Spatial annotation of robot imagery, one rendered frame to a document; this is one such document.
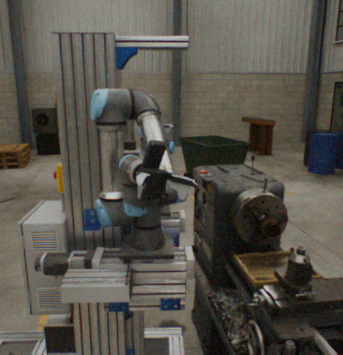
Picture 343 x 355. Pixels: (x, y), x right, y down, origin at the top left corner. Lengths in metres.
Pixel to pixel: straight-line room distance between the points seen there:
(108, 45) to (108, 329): 1.34
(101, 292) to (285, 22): 12.52
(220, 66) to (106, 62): 10.90
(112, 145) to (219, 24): 11.29
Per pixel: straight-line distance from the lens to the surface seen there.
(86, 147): 1.55
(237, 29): 12.66
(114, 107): 1.29
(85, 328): 1.93
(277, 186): 2.23
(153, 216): 1.42
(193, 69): 12.09
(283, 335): 1.50
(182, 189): 0.91
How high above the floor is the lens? 1.80
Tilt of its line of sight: 14 degrees down
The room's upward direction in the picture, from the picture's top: straight up
